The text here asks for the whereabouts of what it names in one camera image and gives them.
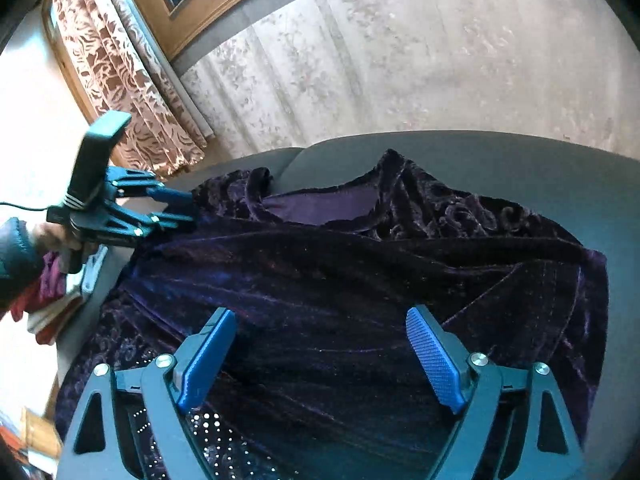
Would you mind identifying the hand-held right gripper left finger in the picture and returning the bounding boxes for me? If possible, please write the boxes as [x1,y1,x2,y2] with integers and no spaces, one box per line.
[57,307,237,480]

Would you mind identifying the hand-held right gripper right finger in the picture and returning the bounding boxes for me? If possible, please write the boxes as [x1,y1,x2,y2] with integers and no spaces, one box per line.
[406,306,586,480]

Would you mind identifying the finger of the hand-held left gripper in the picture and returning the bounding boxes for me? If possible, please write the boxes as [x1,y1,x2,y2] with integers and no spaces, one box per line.
[75,202,198,249]
[106,169,194,209]

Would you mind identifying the dark purple velvet dress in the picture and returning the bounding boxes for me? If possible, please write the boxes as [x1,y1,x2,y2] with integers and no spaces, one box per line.
[52,149,611,480]

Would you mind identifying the pile of folded clothes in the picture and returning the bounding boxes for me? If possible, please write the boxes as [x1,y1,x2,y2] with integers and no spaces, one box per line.
[10,282,73,347]

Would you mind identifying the person's left hand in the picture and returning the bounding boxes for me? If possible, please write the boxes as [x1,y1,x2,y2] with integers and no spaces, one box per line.
[35,220,82,257]

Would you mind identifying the light grey plastic clip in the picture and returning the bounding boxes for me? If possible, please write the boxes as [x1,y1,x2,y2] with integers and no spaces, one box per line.
[80,246,108,295]

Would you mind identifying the maroon garment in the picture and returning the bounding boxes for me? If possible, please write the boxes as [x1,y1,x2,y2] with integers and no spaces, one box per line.
[40,252,66,306]

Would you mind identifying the brown floral curtain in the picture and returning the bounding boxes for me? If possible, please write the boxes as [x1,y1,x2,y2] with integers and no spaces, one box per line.
[42,0,208,176]

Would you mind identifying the wooden furniture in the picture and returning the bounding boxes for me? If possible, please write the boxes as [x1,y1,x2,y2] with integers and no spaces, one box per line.
[0,407,63,480]

